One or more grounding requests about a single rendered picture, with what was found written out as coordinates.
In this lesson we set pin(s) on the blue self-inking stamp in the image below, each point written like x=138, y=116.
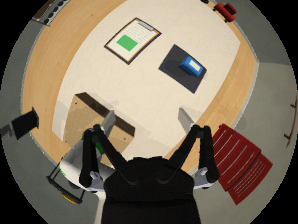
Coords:
x=191, y=67

